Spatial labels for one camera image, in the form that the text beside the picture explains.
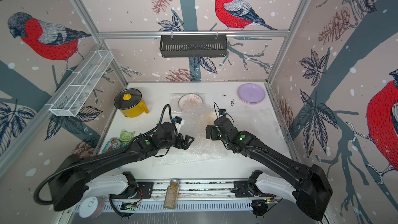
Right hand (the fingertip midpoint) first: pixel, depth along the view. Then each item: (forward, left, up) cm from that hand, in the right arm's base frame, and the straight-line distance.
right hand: (212, 127), depth 81 cm
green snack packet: (-7, +56, -10) cm, 57 cm away
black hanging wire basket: (+56, +14, +14) cm, 59 cm away
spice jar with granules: (-30, +18, -9) cm, 36 cm away
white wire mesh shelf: (+2, +68, +18) cm, 70 cm away
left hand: (-4, +12, -2) cm, 12 cm away
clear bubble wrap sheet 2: (+14, -31, -15) cm, 38 cm away
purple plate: (+37, -30, -14) cm, 49 cm away
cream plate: (+11, +3, -8) cm, 14 cm away
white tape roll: (-36, +52, -8) cm, 64 cm away
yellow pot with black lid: (+17, +52, -1) cm, 55 cm away
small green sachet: (-1, +52, -13) cm, 53 cm away
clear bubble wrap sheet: (+9, +10, -7) cm, 15 cm away
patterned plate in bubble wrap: (+27, +18, -13) cm, 35 cm away
